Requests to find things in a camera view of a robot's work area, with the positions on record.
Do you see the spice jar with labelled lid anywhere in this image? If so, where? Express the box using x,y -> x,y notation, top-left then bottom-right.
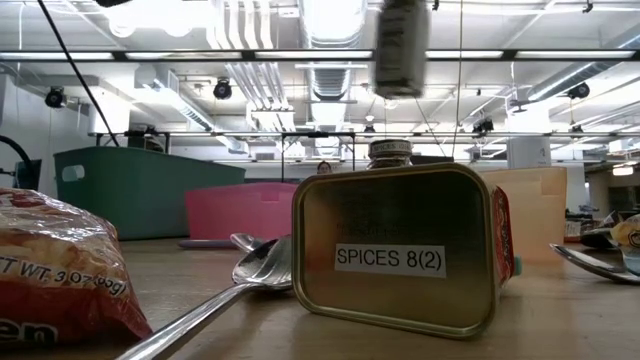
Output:
367,138 -> 414,170

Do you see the iridescent rainbow spoon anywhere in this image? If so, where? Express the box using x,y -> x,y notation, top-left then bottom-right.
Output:
178,238 -> 236,250

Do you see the white lid spice jar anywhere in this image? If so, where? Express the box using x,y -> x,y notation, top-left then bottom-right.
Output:
373,0 -> 431,100

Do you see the red ramen packet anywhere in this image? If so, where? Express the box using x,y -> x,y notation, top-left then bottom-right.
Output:
0,187 -> 154,346

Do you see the dark metal spoon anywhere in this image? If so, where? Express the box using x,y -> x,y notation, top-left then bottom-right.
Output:
549,242 -> 640,285

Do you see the yellow ramen packet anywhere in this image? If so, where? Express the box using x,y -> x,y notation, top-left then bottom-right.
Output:
609,213 -> 640,250

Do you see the gold red spice tin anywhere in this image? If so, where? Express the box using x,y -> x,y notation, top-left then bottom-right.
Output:
291,162 -> 516,341

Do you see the pink plastic bin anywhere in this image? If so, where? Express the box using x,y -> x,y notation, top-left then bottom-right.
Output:
184,182 -> 300,242

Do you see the small silver spoon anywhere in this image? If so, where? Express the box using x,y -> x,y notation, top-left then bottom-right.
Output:
229,232 -> 269,254

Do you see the large silver spoon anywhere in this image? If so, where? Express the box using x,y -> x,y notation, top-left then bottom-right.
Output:
115,234 -> 294,360

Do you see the black distant wide monitor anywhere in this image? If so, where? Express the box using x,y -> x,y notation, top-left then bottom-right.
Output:
409,154 -> 455,167

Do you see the teal plastic bin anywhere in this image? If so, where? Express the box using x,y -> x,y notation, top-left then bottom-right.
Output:
53,146 -> 246,241

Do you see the white room pillar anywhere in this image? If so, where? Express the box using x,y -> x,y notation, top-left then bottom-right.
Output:
507,137 -> 552,170

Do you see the orange translucent plastic bin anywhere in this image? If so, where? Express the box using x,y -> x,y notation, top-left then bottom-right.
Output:
479,166 -> 569,265

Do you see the black round utensil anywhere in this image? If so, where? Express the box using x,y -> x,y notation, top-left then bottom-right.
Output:
579,227 -> 619,250

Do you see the black computer monitor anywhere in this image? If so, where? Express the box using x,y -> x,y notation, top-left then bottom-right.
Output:
14,158 -> 44,191

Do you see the light blue plastic bowl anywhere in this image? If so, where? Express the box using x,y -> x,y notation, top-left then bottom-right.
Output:
621,246 -> 640,276

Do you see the black distant frame stand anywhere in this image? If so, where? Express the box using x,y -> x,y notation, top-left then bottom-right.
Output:
279,130 -> 357,182

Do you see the thin vertical hanging cable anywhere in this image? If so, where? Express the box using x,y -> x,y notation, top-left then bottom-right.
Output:
451,0 -> 464,159

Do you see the black hanging arm cable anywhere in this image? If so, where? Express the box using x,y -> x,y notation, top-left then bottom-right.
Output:
36,0 -> 121,149

